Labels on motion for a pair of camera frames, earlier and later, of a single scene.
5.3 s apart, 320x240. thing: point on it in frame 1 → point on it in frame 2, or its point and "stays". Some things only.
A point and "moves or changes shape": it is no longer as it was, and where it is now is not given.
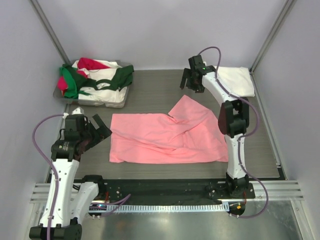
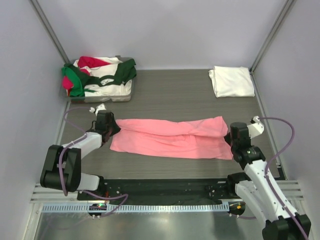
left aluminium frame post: (49, 30) stays
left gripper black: (94, 128) → (110, 128)
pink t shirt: (191, 132) moves or changes shape
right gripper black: (191, 78) → (231, 139)
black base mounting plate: (143, 191) stays
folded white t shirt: (236, 80) stays
